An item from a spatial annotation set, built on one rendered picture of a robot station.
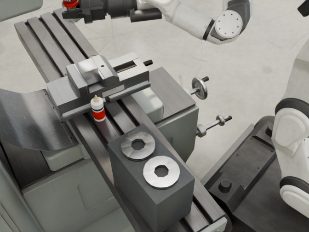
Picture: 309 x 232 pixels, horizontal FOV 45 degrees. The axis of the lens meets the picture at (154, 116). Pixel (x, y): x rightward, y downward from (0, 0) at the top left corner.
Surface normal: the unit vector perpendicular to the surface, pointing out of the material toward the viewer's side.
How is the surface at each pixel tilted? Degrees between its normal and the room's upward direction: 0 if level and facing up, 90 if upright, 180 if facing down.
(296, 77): 90
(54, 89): 0
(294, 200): 90
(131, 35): 0
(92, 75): 90
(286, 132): 90
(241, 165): 0
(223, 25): 45
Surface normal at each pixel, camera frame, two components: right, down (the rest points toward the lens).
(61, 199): 0.52, 0.65
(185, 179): -0.01, -0.65
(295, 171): -0.66, 0.59
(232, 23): -0.17, 0.08
